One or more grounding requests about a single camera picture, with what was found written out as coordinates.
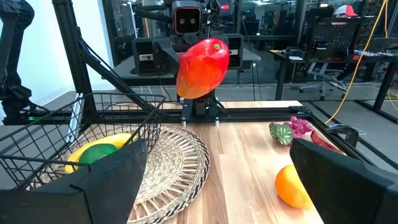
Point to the purple grape bunch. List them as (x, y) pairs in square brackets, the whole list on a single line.
[(298, 126)]

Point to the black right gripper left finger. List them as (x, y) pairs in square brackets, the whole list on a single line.
[(93, 199)]

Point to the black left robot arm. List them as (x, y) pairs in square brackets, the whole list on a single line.
[(202, 107)]

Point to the red orange mango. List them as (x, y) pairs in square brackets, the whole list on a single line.
[(202, 68)]

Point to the grey desk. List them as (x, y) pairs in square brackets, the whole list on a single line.
[(130, 70)]

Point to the black workbench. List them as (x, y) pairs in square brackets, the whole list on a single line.
[(382, 81)]

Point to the white office chair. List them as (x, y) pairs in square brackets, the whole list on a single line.
[(323, 81)]

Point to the black aluminium table frame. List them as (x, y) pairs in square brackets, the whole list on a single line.
[(248, 113)]

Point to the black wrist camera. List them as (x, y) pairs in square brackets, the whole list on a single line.
[(187, 20)]

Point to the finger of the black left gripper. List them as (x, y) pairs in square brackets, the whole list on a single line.
[(163, 59)]

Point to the green lime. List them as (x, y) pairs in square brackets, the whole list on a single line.
[(96, 153)]

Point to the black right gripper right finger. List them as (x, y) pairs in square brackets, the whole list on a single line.
[(342, 193)]

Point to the black frame bracket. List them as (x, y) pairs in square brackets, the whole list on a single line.
[(342, 130)]

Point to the orange fruit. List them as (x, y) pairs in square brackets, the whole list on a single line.
[(292, 186)]

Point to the person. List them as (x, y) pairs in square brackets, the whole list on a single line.
[(345, 11)]

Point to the red chili pepper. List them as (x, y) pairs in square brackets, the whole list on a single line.
[(321, 141)]

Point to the yellow banana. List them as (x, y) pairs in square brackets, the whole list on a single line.
[(115, 139)]

